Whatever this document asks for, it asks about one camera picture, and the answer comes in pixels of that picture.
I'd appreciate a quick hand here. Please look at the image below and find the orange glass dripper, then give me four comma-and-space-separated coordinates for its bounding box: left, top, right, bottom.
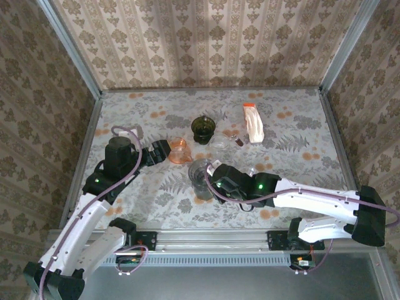
167, 137, 193, 164

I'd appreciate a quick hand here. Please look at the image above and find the smoky grey dripper wood handle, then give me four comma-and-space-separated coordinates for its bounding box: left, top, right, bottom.
187, 158, 216, 201

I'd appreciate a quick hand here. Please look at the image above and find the clear glass dripper wood handle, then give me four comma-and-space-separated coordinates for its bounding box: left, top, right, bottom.
207, 131, 245, 154

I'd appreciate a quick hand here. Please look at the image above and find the green glass dripper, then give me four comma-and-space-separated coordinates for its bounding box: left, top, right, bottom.
191, 115, 217, 146

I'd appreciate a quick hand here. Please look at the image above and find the coffee filter package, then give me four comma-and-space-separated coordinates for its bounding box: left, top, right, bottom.
242, 102, 266, 144

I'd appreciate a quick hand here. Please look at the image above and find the floral tablecloth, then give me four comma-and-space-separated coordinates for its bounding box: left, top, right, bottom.
67, 89, 360, 231

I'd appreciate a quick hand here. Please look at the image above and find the small circuit board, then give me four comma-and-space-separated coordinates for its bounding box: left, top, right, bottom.
115, 254, 141, 273
289, 254, 315, 271

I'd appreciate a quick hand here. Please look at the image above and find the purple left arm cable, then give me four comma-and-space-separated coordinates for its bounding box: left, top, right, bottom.
37, 124, 144, 300

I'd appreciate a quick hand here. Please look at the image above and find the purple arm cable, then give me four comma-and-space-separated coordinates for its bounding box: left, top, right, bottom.
204, 162, 400, 228
37, 124, 144, 300

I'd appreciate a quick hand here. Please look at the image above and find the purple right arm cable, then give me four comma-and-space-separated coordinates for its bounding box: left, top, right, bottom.
204, 162, 400, 228

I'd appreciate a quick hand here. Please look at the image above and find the aluminium table side rail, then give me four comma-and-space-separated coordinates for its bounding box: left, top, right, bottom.
317, 89, 366, 216
59, 93, 104, 229

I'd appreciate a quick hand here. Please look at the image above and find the aluminium mounting rail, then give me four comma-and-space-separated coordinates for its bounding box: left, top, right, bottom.
49, 229, 381, 254

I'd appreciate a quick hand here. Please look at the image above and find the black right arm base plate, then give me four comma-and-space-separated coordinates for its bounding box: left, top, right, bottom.
267, 230, 326, 251

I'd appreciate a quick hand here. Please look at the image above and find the grey slotted cable duct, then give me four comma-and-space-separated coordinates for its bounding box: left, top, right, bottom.
76, 252, 313, 267

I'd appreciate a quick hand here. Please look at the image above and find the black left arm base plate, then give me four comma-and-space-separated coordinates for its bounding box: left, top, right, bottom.
136, 230, 157, 251

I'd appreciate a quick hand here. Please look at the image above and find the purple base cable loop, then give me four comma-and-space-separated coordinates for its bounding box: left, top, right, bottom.
293, 237, 334, 276
112, 244, 149, 276

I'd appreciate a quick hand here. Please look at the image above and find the aluminium frame post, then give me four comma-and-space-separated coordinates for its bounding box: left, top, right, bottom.
36, 0, 103, 98
319, 0, 382, 94

